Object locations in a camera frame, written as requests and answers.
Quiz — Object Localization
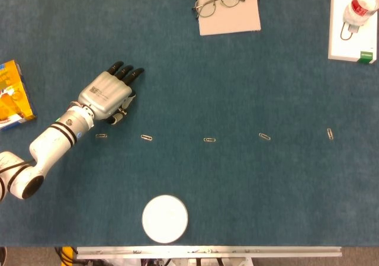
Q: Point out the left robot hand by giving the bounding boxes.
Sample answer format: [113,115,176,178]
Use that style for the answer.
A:
[78,60,146,126]

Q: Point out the plastic bottle with red cap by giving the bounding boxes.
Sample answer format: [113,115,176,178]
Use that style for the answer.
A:
[342,0,379,33]

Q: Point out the thin metal frame eyeglasses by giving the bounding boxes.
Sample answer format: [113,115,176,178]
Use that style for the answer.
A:
[191,0,246,20]

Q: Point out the white box with green corner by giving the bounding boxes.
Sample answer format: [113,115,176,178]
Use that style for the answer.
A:
[327,0,378,64]

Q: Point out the orange yellow cardboard box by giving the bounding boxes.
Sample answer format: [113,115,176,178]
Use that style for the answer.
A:
[0,59,38,132]

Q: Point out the thin wire hook loop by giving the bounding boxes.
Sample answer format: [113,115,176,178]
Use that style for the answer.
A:
[339,22,353,41]

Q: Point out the aluminium profile rail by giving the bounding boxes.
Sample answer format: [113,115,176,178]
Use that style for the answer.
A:
[76,246,343,260]

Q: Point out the blue felt table cloth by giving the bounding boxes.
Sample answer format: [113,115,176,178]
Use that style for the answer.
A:
[0,0,379,247]

